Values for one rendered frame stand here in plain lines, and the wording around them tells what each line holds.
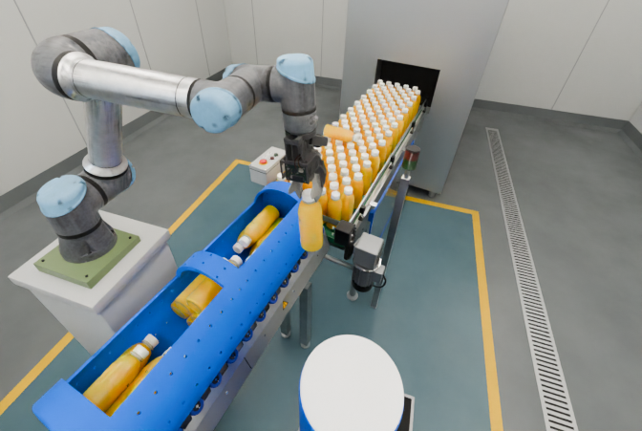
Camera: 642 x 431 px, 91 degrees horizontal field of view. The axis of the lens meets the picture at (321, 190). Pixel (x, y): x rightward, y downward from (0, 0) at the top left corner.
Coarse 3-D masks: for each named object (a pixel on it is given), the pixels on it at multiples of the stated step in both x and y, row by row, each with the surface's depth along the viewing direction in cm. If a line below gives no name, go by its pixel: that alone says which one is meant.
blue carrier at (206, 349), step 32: (288, 192) 116; (288, 224) 108; (192, 256) 95; (224, 256) 117; (256, 256) 96; (288, 256) 105; (224, 288) 86; (256, 288) 93; (160, 320) 97; (224, 320) 83; (96, 352) 80; (160, 352) 95; (192, 352) 75; (224, 352) 83; (64, 384) 66; (160, 384) 69; (192, 384) 75; (64, 416) 61; (96, 416) 62; (128, 416) 64; (160, 416) 68
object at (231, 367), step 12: (312, 252) 134; (300, 264) 128; (288, 288) 120; (264, 324) 109; (252, 336) 105; (240, 360) 100; (228, 372) 96; (216, 396) 92; (204, 408) 89; (192, 420) 86
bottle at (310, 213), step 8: (304, 208) 84; (312, 208) 84; (320, 208) 86; (304, 216) 85; (312, 216) 85; (320, 216) 87; (304, 224) 87; (312, 224) 86; (320, 224) 88; (304, 232) 89; (312, 232) 88; (320, 232) 90; (304, 240) 90; (312, 240) 90; (320, 240) 91; (304, 248) 93; (312, 248) 92
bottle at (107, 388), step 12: (120, 360) 78; (132, 360) 79; (108, 372) 76; (120, 372) 76; (132, 372) 78; (96, 384) 74; (108, 384) 74; (120, 384) 75; (84, 396) 72; (96, 396) 72; (108, 396) 73; (108, 408) 74
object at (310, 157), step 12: (288, 132) 70; (312, 132) 70; (288, 144) 70; (300, 144) 70; (288, 156) 71; (300, 156) 72; (312, 156) 73; (288, 168) 72; (300, 168) 71; (312, 168) 75; (300, 180) 73
